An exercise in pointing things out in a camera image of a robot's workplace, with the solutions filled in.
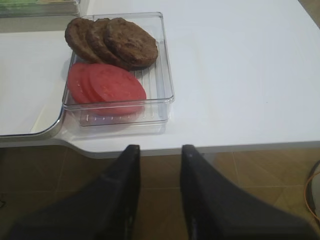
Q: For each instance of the left brown meat patty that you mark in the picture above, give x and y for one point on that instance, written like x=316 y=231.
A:
x=75 y=36

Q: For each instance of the red tomato slice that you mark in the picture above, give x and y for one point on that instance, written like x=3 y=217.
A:
x=74 y=84
x=108 y=83
x=86 y=85

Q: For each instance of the clear patty and tomato container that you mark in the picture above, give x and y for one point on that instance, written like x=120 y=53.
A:
x=155 y=79

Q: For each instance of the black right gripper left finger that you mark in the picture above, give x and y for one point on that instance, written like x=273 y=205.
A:
x=105 y=209

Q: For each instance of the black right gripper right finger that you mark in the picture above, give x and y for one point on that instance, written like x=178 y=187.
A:
x=216 y=209

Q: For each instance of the right red tomato slice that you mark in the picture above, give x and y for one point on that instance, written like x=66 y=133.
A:
x=108 y=83

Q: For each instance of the white rectangular serving tray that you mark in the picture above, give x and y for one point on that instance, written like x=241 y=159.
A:
x=33 y=73

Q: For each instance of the brown meat patty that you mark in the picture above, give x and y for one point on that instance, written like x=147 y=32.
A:
x=95 y=39
x=131 y=43
x=75 y=36

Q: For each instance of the middle red tomato slice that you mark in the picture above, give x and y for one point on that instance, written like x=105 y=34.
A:
x=86 y=85

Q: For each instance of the left red tomato slice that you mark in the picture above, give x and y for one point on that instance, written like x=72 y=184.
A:
x=74 y=84

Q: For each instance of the middle brown meat patty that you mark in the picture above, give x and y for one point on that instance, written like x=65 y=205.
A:
x=95 y=39

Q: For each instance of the clear lettuce and cheese container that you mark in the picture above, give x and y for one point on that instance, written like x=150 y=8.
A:
x=37 y=7

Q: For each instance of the green lettuce leaves in container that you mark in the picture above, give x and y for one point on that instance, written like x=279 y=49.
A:
x=15 y=6

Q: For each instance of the right brown meat patty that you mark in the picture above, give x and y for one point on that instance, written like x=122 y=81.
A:
x=131 y=43

